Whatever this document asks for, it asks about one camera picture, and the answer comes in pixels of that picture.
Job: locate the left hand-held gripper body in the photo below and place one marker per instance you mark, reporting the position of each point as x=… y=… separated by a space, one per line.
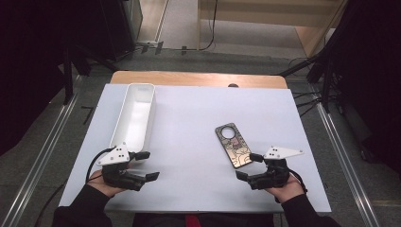
x=121 y=178

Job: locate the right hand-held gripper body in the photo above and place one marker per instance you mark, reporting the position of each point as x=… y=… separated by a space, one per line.
x=272 y=178

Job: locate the patterned dark phone case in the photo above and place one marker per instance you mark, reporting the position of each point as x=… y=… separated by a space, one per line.
x=236 y=151

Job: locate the white plastic storage box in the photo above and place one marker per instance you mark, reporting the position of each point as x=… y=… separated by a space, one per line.
x=135 y=119

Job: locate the person's right hand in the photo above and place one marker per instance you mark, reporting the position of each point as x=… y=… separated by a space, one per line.
x=288 y=192

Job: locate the person's left hand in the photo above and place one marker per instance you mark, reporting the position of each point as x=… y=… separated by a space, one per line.
x=98 y=184

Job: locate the person's dark clothed torso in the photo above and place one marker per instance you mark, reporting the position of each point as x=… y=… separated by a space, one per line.
x=164 y=220

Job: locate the white table board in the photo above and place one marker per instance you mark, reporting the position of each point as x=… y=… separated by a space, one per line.
x=195 y=142

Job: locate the small dark round knob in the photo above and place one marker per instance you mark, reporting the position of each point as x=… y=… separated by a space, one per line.
x=233 y=85

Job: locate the black metal stand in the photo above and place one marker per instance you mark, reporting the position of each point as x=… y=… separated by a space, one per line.
x=67 y=82

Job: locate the black tripod stand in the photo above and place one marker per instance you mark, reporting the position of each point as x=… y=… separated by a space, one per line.
x=327 y=78

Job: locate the light wooden shelf unit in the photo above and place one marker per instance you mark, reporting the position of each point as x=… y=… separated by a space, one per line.
x=268 y=19

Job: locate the dark curtain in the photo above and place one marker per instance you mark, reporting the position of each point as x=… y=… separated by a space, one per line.
x=31 y=63
x=372 y=78

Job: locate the metal floor rail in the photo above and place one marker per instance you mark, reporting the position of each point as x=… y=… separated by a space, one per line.
x=342 y=157
x=44 y=157

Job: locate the small metal floor bracket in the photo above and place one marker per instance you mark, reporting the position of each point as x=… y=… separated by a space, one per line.
x=159 y=47
x=145 y=48
x=183 y=49

